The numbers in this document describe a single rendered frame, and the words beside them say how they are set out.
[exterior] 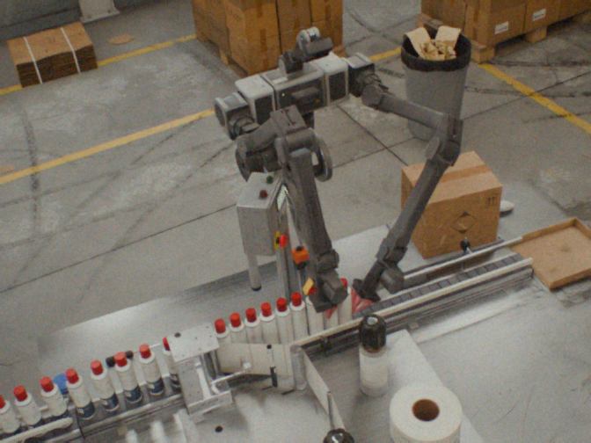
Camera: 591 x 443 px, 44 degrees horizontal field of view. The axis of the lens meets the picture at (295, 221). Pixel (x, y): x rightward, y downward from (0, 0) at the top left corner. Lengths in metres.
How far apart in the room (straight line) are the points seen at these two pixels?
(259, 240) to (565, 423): 1.07
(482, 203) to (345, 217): 1.72
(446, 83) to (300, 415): 2.91
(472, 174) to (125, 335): 1.40
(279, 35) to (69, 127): 1.69
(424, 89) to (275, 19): 1.36
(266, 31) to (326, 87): 2.92
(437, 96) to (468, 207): 2.13
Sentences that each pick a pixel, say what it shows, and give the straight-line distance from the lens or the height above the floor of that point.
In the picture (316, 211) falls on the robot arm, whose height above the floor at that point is 1.43.
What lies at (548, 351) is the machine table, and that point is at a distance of 2.61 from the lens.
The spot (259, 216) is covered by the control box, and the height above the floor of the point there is 1.44.
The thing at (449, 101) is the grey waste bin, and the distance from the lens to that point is 4.87.
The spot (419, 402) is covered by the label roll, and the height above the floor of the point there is 1.02.
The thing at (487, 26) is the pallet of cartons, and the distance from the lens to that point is 5.85.
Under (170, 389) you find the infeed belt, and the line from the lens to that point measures 2.48.
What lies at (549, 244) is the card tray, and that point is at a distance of 2.99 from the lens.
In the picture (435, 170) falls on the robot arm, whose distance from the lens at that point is 2.37.
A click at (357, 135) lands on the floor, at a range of 5.09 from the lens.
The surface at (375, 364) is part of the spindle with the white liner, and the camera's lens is 2.25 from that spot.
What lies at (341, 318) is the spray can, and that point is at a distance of 2.52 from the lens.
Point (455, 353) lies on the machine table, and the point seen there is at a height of 0.83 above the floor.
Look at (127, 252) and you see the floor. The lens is 4.41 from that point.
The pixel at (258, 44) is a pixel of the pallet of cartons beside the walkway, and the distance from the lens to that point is 5.59.
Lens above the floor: 2.77
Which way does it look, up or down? 39 degrees down
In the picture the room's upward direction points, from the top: 6 degrees counter-clockwise
